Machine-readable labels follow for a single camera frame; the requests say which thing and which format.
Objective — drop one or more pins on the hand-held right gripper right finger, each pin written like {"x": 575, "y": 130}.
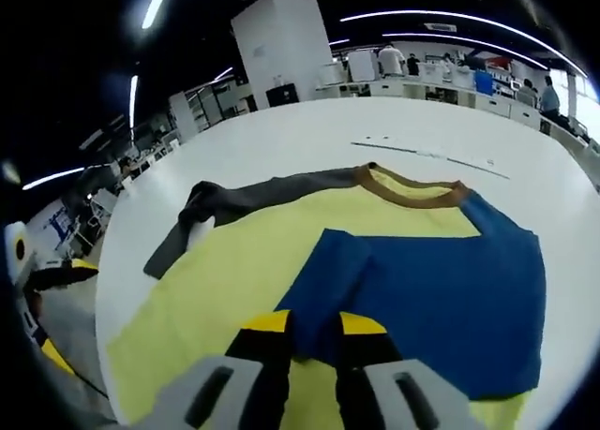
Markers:
{"x": 389, "y": 392}

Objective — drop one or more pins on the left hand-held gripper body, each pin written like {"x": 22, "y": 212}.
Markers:
{"x": 19, "y": 252}

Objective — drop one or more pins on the black low cabinet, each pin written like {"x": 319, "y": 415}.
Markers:
{"x": 282, "y": 95}

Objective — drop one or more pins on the white square pillar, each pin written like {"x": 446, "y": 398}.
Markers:
{"x": 281, "y": 50}

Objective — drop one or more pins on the white appliance box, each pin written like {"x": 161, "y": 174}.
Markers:
{"x": 363, "y": 66}

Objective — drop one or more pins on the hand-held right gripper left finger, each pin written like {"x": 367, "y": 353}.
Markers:
{"x": 220, "y": 392}

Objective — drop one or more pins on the ceiling light strip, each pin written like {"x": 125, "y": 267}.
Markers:
{"x": 157, "y": 6}
{"x": 134, "y": 102}
{"x": 398, "y": 13}
{"x": 51, "y": 179}

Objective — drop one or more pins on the ceiling air vent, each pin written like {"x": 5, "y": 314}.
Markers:
{"x": 440, "y": 27}

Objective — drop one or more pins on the blue storage box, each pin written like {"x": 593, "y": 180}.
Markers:
{"x": 484, "y": 82}

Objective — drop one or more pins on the yellow blue grey garment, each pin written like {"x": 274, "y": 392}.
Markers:
{"x": 422, "y": 285}

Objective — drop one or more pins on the white counter row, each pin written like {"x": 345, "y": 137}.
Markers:
{"x": 492, "y": 107}

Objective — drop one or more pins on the white tall cabinet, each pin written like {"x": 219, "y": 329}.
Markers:
{"x": 184, "y": 114}

